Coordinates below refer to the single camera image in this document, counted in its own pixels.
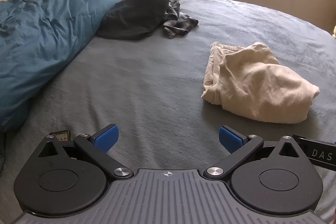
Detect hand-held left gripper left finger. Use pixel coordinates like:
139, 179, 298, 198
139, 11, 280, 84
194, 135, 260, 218
38, 123, 133, 179

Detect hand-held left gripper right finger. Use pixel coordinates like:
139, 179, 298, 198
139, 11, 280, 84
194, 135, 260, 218
203, 125, 302, 180

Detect beige pants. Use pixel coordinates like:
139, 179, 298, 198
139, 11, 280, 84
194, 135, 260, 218
201, 42, 321, 124

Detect black smartphone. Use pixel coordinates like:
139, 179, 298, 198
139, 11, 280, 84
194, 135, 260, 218
49, 130, 72, 142

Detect grey bed sheet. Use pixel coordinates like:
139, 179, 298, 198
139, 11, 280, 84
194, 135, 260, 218
0, 0, 336, 224

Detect blue duvet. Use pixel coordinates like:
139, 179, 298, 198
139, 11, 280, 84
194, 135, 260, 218
0, 0, 142, 132

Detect dark grey pillow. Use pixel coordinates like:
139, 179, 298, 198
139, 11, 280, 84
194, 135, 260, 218
96, 0, 170, 41

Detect grey plaid shorts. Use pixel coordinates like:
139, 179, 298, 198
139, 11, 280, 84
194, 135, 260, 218
163, 0, 199, 39

